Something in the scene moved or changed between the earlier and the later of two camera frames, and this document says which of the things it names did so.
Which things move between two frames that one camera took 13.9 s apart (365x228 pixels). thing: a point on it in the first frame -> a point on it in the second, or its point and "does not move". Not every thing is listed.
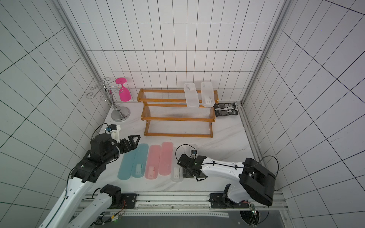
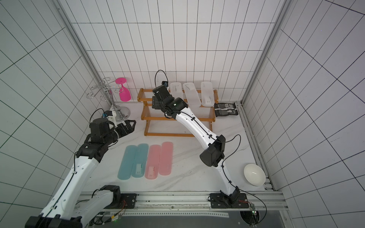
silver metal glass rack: [120, 113] does not move
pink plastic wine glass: [124, 94] does not move
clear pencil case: [207, 94] does not move
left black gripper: [134, 146] -> [124, 132]
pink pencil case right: [165, 167] does not move
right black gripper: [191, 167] -> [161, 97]
